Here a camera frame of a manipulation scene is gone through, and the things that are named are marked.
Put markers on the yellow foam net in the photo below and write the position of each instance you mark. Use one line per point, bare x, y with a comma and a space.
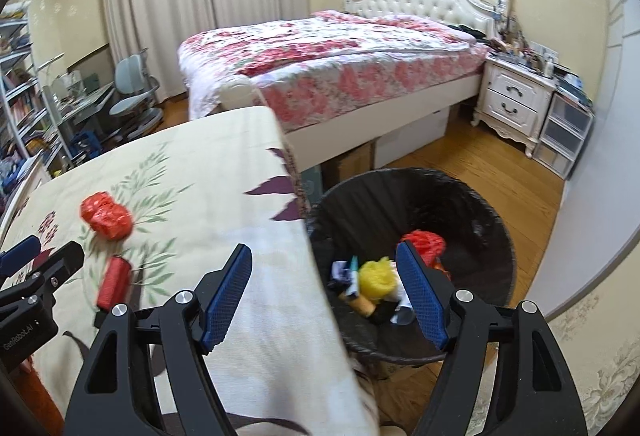
377, 278

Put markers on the grey study desk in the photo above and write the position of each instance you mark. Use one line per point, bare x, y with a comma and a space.
85, 104

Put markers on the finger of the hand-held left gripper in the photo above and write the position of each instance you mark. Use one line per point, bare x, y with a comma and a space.
62, 261
20, 253

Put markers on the white nightstand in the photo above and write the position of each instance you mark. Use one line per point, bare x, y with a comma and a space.
510, 91

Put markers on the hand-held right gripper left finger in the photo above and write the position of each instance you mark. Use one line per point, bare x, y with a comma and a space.
227, 301

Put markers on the cardboard box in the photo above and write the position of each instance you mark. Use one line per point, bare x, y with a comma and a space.
350, 164

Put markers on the orange paper piece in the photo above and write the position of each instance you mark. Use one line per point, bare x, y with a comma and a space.
360, 305

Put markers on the pink floral quilt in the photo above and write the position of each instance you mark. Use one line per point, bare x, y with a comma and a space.
340, 51

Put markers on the cream leaf-print tablecloth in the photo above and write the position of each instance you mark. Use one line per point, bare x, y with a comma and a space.
215, 196

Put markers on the white blue wrapper scrap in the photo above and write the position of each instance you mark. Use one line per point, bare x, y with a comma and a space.
342, 273

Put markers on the white storage box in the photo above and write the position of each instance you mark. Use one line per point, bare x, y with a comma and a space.
410, 141

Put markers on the clear plastic drawer unit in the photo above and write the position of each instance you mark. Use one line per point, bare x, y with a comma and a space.
562, 131

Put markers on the red foam net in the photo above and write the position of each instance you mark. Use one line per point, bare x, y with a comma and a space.
430, 241

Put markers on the clutter of bottles on nightstand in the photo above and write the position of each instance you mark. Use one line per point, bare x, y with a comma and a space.
520, 46

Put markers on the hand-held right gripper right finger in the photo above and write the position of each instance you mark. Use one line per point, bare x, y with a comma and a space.
420, 296

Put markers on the grey-blue desk chair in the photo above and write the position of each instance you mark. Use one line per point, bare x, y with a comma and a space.
130, 71

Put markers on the black trash bin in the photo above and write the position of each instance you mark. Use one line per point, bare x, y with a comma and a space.
400, 201

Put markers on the white bookshelf with books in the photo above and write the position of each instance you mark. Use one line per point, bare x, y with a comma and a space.
20, 106

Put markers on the dark red roll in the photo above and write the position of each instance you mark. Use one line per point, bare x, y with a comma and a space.
114, 283

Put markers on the blue crate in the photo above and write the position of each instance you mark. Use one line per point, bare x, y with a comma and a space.
85, 145

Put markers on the brown plush toy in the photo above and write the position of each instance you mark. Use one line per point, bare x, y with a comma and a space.
25, 396

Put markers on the red-orange plastic bag ball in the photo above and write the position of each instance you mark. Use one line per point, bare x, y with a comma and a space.
106, 214

